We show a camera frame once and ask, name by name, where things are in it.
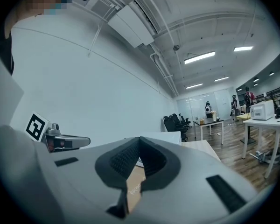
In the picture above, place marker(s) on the closed white microwave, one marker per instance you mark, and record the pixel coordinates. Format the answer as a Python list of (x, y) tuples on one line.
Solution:
[(261, 111)]

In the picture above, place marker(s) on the dark table with white legs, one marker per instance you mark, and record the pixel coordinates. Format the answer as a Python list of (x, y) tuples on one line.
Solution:
[(212, 121)]

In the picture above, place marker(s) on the grey metal device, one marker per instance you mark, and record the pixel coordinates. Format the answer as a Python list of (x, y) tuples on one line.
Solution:
[(262, 156)]

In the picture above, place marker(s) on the long ceiling light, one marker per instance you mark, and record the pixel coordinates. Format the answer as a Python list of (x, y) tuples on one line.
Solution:
[(221, 79), (199, 58), (194, 86), (243, 48)]

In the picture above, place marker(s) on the person's head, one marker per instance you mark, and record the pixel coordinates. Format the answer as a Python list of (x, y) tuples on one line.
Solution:
[(32, 6)]

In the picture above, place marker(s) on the white ceiling air conditioner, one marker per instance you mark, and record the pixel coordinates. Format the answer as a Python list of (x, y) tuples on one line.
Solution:
[(133, 24)]

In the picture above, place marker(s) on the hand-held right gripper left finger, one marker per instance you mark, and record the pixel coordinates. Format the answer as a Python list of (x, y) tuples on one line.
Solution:
[(84, 171)]

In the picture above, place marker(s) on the black railing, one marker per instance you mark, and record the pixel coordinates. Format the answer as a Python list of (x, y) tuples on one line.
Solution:
[(270, 93)]

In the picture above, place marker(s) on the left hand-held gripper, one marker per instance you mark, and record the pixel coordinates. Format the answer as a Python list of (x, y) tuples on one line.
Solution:
[(36, 126)]

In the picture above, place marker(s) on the white vase with flowers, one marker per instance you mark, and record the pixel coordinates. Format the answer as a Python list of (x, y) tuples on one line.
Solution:
[(214, 116)]

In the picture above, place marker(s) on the beige checkered tablecloth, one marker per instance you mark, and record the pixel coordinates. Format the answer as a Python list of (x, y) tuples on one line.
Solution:
[(200, 148)]

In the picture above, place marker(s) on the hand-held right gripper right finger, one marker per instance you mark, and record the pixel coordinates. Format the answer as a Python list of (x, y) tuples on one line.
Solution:
[(189, 176)]

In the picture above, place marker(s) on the person's black shirt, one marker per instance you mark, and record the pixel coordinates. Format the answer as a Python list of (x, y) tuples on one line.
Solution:
[(4, 55)]

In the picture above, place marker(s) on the round ceiling sensor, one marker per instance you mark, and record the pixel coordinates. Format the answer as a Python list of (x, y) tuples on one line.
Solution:
[(176, 47)]

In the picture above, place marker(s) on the white ceiling pipes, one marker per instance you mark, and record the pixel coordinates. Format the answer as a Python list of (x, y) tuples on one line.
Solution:
[(165, 71)]

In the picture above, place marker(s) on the yellow table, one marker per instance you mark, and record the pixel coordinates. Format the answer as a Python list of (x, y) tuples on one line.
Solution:
[(243, 116)]

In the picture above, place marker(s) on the black office chair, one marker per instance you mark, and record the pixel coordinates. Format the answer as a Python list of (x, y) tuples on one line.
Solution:
[(183, 119), (171, 127), (177, 120)]

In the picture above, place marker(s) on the white and black robot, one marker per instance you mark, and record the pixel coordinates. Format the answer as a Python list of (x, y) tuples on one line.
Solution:
[(208, 109)]

